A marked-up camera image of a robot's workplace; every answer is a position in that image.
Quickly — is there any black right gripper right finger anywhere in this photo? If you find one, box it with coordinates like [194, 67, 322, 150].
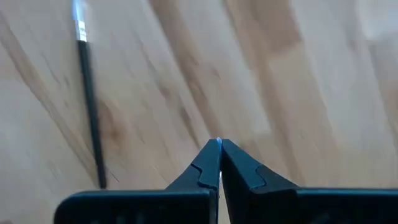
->
[221, 139, 398, 224]

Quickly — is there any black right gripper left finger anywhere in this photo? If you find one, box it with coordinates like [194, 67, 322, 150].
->
[54, 138, 221, 224]

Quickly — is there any thin black makeup brush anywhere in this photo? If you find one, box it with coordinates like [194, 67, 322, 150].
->
[72, 0, 108, 190]

